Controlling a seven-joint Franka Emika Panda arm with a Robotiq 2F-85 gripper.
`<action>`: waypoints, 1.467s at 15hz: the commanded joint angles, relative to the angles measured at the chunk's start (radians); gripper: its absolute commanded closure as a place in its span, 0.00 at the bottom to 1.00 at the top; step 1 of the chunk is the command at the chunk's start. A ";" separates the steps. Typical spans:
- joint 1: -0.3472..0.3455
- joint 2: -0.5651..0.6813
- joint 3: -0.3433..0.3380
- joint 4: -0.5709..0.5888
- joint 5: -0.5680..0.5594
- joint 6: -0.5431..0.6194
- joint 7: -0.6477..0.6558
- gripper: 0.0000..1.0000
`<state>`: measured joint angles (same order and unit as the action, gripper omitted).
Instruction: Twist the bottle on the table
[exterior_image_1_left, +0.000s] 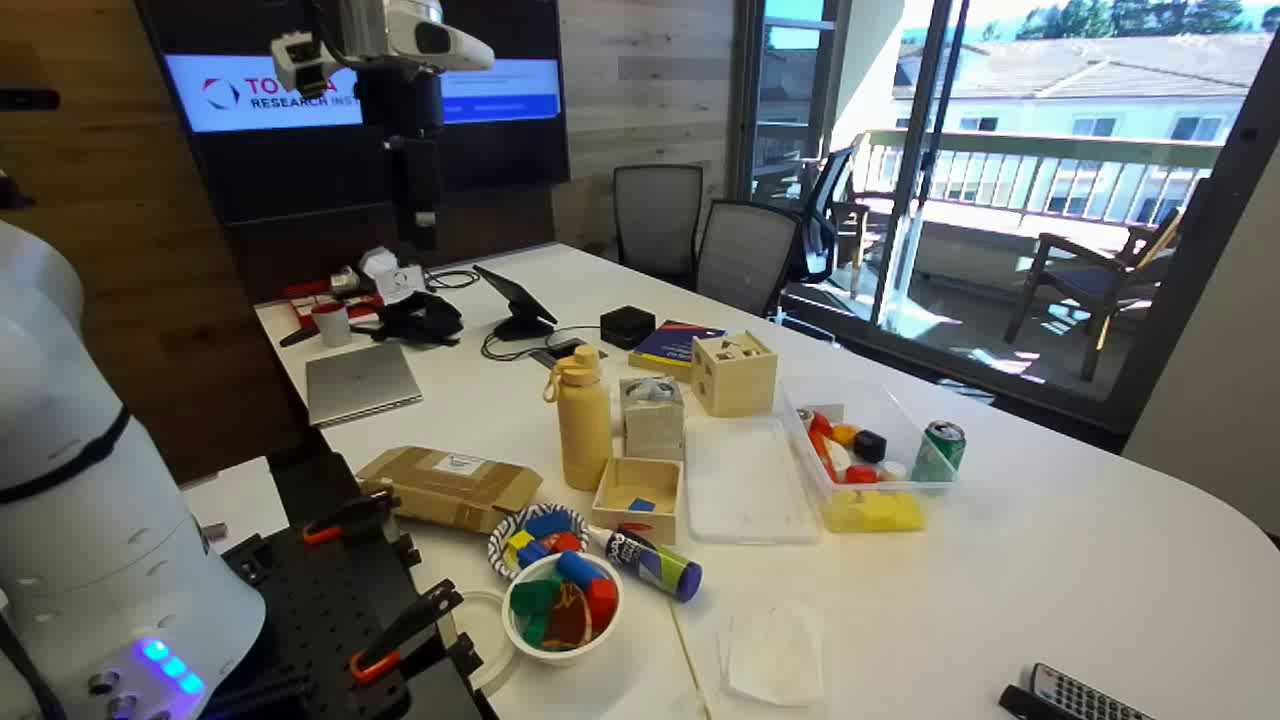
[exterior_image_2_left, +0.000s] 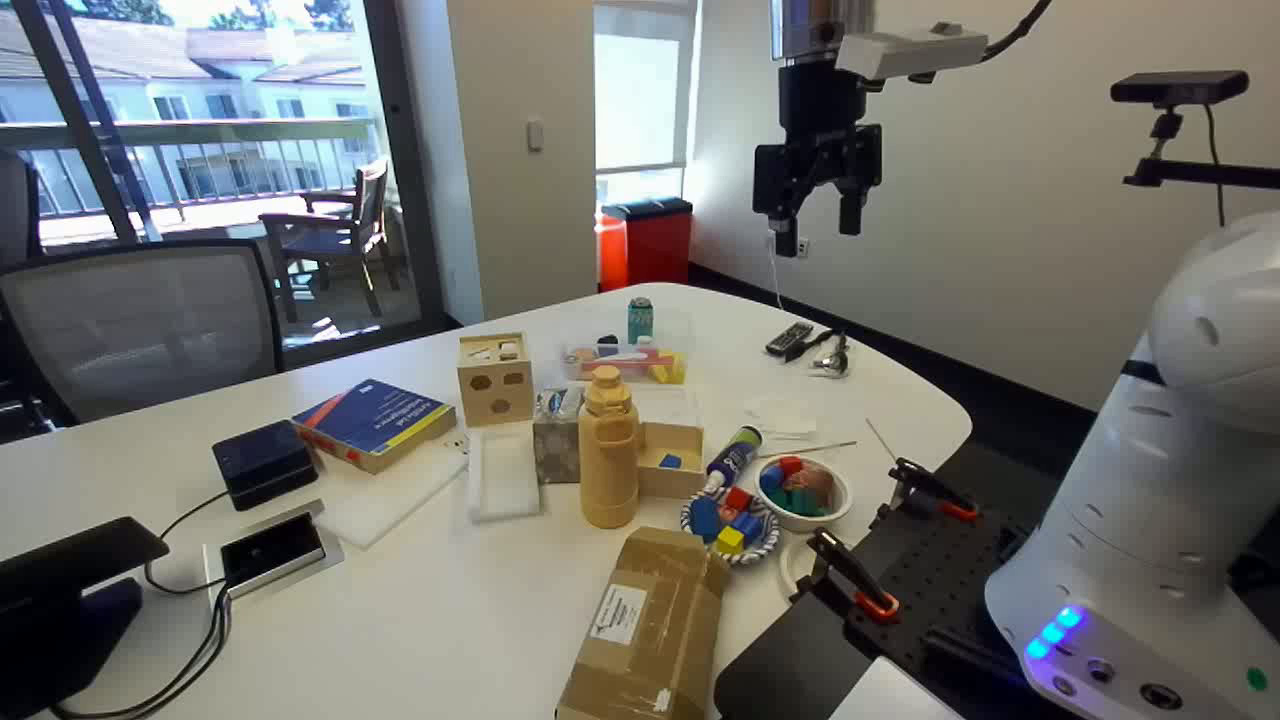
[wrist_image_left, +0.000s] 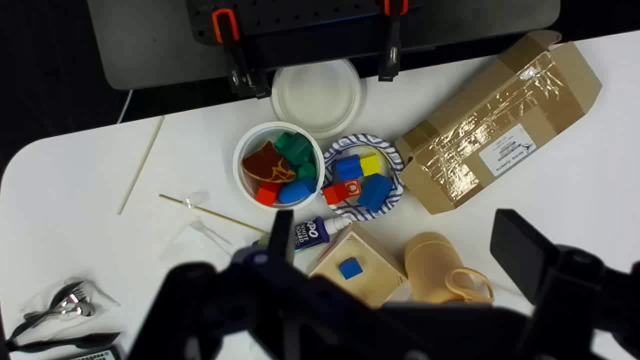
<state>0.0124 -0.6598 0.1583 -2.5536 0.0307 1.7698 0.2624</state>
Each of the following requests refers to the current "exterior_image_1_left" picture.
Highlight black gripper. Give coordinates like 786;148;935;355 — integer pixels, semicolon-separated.
356;67;448;258

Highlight yellow mustard bottle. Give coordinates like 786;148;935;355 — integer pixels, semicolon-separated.
541;342;620;498

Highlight black cloth bag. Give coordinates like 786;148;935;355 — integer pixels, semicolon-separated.
376;294;467;351

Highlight red flat object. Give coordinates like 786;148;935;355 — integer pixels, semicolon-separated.
280;276;388;342

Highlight black tablet on stand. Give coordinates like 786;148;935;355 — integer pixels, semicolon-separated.
473;260;559;346

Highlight silver laptop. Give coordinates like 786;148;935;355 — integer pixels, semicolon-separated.
299;342;423;433

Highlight small black box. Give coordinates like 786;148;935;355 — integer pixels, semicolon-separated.
595;303;662;351

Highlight grey mesh office chair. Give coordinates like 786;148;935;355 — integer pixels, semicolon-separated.
612;160;707;288
691;198;805;320

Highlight brown cardboard box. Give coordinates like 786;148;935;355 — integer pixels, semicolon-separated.
356;445;549;541

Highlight blue book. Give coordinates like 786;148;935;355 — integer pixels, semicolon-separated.
627;315;733;385

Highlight wooden shape sorter cube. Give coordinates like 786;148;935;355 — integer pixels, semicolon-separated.
687;330;780;421

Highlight blue patterned paper plate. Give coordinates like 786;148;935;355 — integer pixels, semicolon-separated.
486;500;594;586

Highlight open wooden box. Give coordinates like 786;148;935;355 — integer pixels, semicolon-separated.
589;455;687;550

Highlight blue cylinder block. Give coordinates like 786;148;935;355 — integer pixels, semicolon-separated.
554;552;612;594

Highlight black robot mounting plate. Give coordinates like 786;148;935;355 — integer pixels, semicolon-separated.
196;436;506;720

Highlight green block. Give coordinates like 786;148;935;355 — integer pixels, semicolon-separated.
508;573;565;651

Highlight white bowl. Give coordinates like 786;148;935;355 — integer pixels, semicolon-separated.
502;550;627;665

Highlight red flat block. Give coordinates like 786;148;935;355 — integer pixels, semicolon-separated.
584;573;625;634

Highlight white plastic tray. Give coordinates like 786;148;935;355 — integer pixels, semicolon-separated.
679;412;825;550

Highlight brown block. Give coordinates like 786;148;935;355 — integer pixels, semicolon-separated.
541;594;594;657

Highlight yellow blocks in container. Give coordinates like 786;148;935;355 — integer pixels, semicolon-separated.
825;484;930;535

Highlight white paper napkin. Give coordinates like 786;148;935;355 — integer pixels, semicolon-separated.
715;602;833;712

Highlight green can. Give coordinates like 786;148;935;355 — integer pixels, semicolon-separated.
909;421;973;488

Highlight balcony railing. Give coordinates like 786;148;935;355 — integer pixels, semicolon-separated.
853;126;1223;234

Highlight dark outdoor chair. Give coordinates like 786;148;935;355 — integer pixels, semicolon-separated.
1004;198;1191;385

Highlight black remote control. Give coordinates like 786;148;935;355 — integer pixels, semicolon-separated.
995;659;1159;720

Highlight wall television screen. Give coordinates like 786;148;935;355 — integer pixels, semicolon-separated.
136;0;573;226

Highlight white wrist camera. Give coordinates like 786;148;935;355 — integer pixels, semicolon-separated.
270;27;339;101

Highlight black clamp orange handle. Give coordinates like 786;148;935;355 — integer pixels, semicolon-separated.
349;576;467;691
296;488;400;552

